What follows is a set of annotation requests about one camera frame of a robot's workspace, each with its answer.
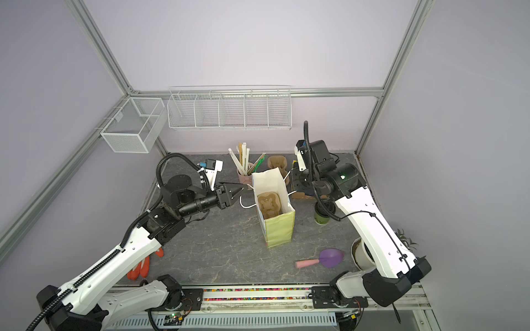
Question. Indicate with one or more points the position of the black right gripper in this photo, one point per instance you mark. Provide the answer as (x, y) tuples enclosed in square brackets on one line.
[(298, 185)]

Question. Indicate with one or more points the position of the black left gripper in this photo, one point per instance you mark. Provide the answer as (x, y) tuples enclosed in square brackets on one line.
[(224, 196)]

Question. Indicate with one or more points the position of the single brown pulp cup carrier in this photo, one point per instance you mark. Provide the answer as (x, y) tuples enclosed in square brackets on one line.
[(269, 205)]

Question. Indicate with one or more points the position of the green paper coffee cup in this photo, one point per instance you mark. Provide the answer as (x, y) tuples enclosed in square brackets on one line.
[(320, 216)]

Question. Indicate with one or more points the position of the landscape printed paper bag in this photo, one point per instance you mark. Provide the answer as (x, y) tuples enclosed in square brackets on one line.
[(278, 230)]

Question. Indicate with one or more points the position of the brown pulp cup carrier stack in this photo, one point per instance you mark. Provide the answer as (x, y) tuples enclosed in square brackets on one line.
[(279, 162)]

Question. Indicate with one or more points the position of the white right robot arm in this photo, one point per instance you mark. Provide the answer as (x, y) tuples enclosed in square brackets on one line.
[(396, 269)]

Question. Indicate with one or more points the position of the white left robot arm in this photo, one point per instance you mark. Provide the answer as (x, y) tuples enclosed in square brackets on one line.
[(83, 303)]

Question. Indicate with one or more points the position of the pink straw holder cup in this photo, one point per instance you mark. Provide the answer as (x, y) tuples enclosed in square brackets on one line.
[(245, 178)]

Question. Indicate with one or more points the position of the potted green plant white pot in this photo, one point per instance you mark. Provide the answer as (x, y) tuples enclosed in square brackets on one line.
[(362, 257)]

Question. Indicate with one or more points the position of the orange red scissors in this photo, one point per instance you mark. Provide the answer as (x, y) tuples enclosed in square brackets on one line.
[(140, 270)]

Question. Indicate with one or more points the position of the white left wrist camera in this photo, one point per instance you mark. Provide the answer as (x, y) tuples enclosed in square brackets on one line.
[(211, 168)]

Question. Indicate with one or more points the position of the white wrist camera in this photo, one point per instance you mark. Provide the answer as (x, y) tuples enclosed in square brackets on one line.
[(211, 168), (301, 155)]

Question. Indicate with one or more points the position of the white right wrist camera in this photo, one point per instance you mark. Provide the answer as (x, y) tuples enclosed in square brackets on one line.
[(301, 155)]

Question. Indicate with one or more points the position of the purple scoop with pink handle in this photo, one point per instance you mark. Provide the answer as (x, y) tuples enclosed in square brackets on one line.
[(328, 258)]

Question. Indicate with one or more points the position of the white wire wall shelf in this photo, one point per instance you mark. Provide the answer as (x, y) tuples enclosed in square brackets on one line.
[(230, 107)]

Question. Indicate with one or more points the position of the white mesh wall basket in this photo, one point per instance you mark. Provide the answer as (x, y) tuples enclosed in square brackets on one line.
[(136, 125)]

